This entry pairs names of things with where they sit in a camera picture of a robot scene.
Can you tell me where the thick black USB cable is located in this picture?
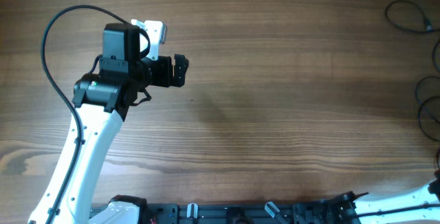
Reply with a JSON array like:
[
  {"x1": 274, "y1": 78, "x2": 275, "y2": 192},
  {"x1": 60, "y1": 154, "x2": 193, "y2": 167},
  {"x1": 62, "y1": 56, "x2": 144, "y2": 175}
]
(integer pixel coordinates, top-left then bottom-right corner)
[{"x1": 384, "y1": 0, "x2": 440, "y2": 74}]

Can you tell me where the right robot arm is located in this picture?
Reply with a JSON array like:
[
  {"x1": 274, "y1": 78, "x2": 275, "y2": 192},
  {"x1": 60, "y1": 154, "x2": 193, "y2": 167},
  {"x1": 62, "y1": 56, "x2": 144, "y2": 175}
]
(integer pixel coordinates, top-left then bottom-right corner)
[{"x1": 332, "y1": 170, "x2": 439, "y2": 224}]

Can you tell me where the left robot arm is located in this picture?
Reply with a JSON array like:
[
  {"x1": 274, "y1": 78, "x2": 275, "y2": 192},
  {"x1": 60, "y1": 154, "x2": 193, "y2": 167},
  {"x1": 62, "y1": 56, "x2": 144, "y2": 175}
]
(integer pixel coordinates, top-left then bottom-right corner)
[{"x1": 28, "y1": 19, "x2": 189, "y2": 223}]

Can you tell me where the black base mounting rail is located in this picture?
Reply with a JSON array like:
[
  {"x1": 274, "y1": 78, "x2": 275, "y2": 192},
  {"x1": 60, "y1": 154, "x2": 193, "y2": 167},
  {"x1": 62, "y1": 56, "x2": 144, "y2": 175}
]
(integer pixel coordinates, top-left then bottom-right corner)
[{"x1": 89, "y1": 199, "x2": 358, "y2": 224}]

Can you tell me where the black right camera cable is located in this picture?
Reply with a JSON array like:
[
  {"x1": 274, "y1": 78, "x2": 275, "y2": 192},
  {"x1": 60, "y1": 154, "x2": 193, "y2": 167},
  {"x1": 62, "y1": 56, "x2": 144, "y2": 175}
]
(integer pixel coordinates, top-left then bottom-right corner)
[{"x1": 353, "y1": 203, "x2": 440, "y2": 217}]

